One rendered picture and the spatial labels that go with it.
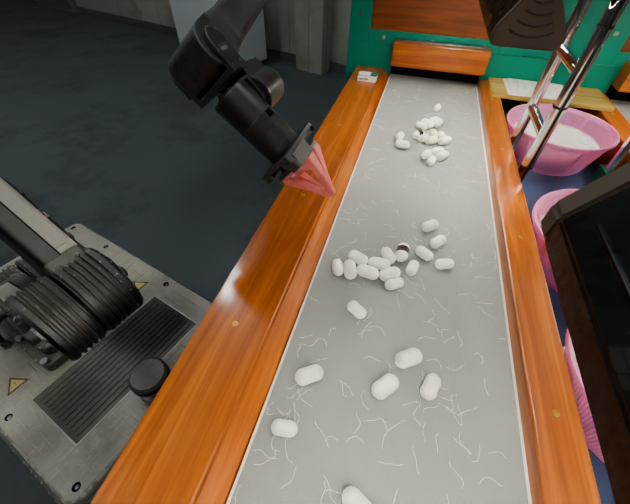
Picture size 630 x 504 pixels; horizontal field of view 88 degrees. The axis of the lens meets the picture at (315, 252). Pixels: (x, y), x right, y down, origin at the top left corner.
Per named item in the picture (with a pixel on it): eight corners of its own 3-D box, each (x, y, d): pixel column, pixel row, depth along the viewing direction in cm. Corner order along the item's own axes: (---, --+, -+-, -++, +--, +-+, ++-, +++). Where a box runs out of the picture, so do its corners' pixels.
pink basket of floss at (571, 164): (552, 193, 81) (575, 159, 74) (473, 144, 97) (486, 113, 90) (617, 169, 89) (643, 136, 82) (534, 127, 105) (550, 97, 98)
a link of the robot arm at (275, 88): (166, 76, 43) (199, 28, 38) (207, 54, 51) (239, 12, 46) (232, 147, 48) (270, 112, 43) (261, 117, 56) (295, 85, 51)
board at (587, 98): (490, 97, 99) (492, 93, 98) (487, 80, 109) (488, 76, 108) (612, 112, 93) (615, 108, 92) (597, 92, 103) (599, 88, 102)
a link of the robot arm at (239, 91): (203, 111, 44) (223, 79, 40) (226, 94, 49) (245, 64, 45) (243, 148, 46) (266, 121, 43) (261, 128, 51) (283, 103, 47)
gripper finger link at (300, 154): (350, 175, 51) (307, 131, 47) (340, 202, 46) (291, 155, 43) (322, 196, 55) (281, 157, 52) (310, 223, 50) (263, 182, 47)
